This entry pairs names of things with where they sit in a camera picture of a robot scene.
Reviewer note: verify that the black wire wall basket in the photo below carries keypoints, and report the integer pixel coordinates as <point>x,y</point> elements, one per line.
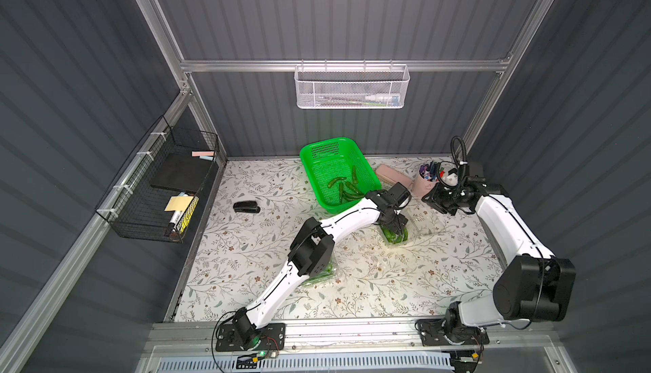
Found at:
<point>135,210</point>

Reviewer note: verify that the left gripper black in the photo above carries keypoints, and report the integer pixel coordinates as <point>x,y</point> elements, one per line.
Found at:
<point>397,219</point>

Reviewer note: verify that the black stapler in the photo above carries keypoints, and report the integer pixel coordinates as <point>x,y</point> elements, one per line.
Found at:
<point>247,206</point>

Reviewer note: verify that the clear pepper container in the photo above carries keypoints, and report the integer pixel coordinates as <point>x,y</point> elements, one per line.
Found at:
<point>306,283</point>
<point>418,224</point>

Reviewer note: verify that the yellow marker in basket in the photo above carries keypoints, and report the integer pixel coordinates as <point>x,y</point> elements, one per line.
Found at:
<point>184,220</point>

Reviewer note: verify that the pink pencil case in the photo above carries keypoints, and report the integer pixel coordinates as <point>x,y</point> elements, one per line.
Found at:
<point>390,176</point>

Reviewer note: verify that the green plastic basket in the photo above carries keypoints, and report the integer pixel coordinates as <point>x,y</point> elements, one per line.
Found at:
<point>327,159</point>

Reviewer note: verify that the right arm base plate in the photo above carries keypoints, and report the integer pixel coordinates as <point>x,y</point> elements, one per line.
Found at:
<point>437,332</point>

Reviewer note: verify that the pink eraser in basket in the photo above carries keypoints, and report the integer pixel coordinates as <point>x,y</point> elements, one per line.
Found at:
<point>203,154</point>

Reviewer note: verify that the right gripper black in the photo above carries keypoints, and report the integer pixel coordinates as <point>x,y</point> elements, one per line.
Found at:
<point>437,198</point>

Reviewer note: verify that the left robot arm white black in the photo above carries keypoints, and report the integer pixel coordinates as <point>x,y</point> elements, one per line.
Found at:
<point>311,251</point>

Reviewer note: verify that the white wire mesh basket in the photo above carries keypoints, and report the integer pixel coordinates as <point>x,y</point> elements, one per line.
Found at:
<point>351,86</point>

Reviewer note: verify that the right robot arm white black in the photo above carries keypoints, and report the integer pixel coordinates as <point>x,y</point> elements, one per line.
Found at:
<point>535,285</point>

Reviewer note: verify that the pink pen cup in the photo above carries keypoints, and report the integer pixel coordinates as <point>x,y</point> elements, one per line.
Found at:
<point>425,179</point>

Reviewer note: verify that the yellow sticky note pad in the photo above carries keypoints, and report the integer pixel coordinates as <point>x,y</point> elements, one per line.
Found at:
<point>178,203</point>

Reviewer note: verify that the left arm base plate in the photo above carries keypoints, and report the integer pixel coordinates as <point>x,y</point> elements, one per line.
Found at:
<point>230,338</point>

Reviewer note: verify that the black notebook in basket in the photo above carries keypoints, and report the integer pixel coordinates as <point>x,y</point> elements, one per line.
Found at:
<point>181,173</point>

